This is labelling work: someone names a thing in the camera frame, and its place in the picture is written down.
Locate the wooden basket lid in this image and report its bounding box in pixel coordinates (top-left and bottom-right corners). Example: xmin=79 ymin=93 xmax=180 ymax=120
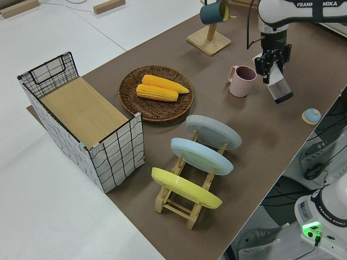
xmin=40 ymin=77 xmax=130 ymax=150

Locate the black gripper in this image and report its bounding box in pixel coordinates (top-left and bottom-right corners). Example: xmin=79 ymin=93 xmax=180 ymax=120
xmin=254 ymin=30 xmax=293 ymax=84

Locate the wooden plate rack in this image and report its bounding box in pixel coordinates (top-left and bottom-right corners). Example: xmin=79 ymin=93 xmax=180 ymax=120
xmin=154 ymin=129 xmax=228 ymax=230

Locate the yellow corn cob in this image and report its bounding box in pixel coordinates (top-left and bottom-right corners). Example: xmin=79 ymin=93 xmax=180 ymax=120
xmin=142 ymin=75 xmax=190 ymax=95
xmin=136 ymin=83 xmax=179 ymax=102

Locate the dark blue mug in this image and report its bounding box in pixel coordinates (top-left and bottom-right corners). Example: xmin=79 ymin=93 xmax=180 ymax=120
xmin=200 ymin=0 xmax=230 ymax=25

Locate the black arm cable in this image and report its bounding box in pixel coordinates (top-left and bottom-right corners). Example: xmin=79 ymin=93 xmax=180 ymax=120
xmin=246 ymin=0 xmax=265 ymax=50

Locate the light blue plate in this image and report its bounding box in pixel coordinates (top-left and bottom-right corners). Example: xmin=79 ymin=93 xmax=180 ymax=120
xmin=170 ymin=137 xmax=234 ymax=177

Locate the yellow plate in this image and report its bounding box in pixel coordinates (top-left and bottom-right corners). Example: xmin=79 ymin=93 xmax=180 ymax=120
xmin=151 ymin=167 xmax=223 ymax=210

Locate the brown wicker basket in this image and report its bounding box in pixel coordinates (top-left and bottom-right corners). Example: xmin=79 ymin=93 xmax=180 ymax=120
xmin=118 ymin=65 xmax=195 ymax=122

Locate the wooden block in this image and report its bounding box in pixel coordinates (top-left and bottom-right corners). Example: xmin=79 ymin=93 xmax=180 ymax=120
xmin=0 ymin=0 xmax=40 ymax=19
xmin=93 ymin=0 xmax=127 ymax=15

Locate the wire basket with grid cloth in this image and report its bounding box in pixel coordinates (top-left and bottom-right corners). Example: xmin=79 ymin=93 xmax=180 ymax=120
xmin=17 ymin=51 xmax=146 ymax=193

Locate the pink mug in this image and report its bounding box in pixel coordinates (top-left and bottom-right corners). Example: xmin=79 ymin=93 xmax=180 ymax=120
xmin=227 ymin=65 xmax=258 ymax=98

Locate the brown table mat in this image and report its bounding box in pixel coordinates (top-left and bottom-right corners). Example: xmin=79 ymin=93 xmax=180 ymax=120
xmin=26 ymin=0 xmax=347 ymax=260

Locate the grey plate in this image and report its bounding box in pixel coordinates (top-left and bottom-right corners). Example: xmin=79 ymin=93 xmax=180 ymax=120
xmin=185 ymin=114 xmax=242 ymax=151

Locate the wooden mug tree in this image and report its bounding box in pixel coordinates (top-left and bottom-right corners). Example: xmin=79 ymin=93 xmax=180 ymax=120
xmin=187 ymin=0 xmax=236 ymax=57

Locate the white power strip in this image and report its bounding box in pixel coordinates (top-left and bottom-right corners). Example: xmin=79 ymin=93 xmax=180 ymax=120
xmin=298 ymin=138 xmax=327 ymax=169

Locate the white toaster oven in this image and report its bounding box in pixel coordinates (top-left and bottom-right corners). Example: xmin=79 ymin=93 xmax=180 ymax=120
xmin=317 ymin=22 xmax=347 ymax=37

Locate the glass cup with white top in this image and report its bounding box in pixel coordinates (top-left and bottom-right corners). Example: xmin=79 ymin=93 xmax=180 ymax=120
xmin=267 ymin=64 xmax=294 ymax=105

